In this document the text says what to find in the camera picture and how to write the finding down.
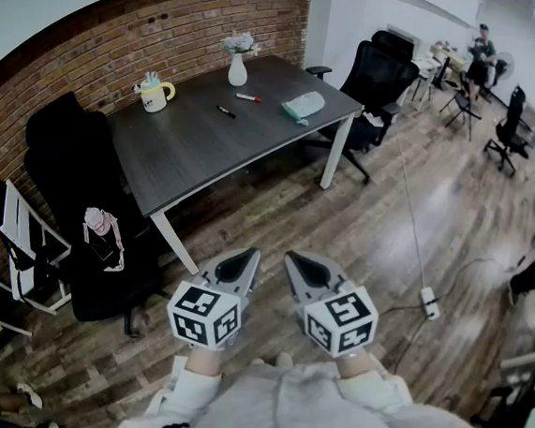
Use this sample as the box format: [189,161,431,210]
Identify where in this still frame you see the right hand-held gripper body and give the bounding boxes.
[289,279,382,362]

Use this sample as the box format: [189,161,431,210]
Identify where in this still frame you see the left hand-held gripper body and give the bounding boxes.
[163,268,248,352]

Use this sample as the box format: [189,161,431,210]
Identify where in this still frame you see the teal pencil pouch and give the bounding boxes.
[279,87,327,129]

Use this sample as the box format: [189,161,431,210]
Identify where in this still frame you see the person's left forearm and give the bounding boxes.
[142,340,228,428]

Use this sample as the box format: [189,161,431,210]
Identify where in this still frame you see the person's right forearm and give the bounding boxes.
[330,349,424,426]

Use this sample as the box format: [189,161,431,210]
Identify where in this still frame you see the white table leg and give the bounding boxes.
[319,110,355,193]
[144,211,206,277]

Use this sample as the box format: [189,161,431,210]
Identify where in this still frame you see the white power strip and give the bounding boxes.
[416,286,444,322]

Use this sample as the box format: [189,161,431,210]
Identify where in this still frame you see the person's white jacket torso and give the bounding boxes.
[114,339,512,428]

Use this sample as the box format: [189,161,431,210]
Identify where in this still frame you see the black padded office chair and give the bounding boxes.
[6,87,181,340]

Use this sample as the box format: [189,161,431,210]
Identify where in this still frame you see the white ceramic vase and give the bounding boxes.
[226,52,251,89]

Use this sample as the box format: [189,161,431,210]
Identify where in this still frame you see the black mesh office chair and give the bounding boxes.
[294,22,424,190]

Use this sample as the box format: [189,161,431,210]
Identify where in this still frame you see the white metal rack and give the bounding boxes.
[0,178,82,317]

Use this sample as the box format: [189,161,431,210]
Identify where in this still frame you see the black folding chair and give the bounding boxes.
[437,86,485,143]

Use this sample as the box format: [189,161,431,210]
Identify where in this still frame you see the blue artificial flower bouquet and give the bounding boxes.
[219,28,263,59]

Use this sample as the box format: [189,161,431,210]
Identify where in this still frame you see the small black office chair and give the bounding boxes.
[482,81,535,178]

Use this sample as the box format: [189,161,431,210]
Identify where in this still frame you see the white standing fan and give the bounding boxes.
[491,50,517,90]

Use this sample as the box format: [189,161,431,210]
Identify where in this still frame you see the pink strap small bag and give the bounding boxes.
[77,206,131,274]

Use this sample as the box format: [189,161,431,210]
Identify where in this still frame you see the black floor cable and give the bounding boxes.
[375,247,523,374]

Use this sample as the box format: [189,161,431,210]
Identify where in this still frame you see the yellow handled cup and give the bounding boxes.
[129,68,177,116]

